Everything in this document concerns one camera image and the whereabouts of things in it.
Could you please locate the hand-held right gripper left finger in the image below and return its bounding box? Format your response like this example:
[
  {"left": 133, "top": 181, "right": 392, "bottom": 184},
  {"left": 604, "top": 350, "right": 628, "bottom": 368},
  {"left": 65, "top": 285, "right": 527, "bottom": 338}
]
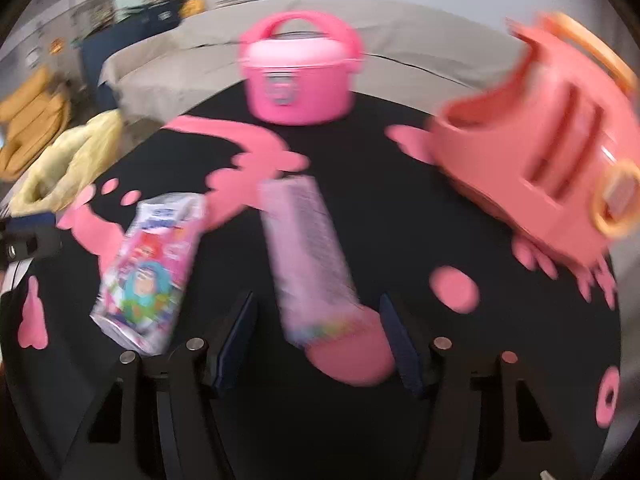
[{"left": 60, "top": 290, "right": 261, "bottom": 480}]

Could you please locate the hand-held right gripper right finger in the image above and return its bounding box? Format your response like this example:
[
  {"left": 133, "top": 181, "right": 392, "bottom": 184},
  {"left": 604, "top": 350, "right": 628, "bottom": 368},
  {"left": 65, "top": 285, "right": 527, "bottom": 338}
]
[{"left": 378, "top": 294, "right": 596, "bottom": 480}]

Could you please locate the yellow plastic bin liner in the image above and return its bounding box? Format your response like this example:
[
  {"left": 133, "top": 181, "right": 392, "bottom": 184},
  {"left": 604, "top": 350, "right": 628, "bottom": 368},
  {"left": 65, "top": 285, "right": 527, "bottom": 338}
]
[{"left": 10, "top": 110, "right": 124, "bottom": 219}]

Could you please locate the lilac snack packet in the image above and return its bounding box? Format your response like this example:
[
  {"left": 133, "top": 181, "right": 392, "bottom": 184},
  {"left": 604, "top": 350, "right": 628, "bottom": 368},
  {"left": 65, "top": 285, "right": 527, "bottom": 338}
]
[{"left": 257, "top": 175, "right": 364, "bottom": 352}]

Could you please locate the colourful cartoon snack packet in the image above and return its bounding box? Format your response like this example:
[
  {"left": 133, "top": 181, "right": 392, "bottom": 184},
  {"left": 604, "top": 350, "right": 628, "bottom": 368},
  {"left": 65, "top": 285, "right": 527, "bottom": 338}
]
[{"left": 90, "top": 192, "right": 207, "bottom": 357}]

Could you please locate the yellow chair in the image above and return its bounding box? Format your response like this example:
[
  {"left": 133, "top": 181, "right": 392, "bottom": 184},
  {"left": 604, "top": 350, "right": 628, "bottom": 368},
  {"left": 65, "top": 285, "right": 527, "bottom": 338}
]
[{"left": 0, "top": 65, "right": 72, "bottom": 182}]

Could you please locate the dark blue cushion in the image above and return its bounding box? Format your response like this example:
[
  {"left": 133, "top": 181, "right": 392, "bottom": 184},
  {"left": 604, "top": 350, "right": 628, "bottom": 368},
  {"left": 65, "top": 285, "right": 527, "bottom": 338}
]
[{"left": 80, "top": 7, "right": 182, "bottom": 112}]

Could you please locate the salmon toy toaster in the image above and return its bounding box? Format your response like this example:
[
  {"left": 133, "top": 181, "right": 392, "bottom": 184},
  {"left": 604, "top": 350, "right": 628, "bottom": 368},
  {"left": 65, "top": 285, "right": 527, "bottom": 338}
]
[{"left": 429, "top": 10, "right": 640, "bottom": 274}]

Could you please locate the pink toy rice cooker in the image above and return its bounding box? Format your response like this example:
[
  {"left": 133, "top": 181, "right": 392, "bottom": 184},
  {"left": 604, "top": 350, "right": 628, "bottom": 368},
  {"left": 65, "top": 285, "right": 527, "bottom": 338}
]
[{"left": 238, "top": 10, "right": 364, "bottom": 126}]

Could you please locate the grey covered sofa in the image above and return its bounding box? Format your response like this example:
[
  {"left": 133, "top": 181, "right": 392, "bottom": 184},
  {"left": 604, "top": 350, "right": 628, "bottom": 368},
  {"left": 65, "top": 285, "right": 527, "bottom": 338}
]
[{"left": 97, "top": 0, "right": 532, "bottom": 127}]

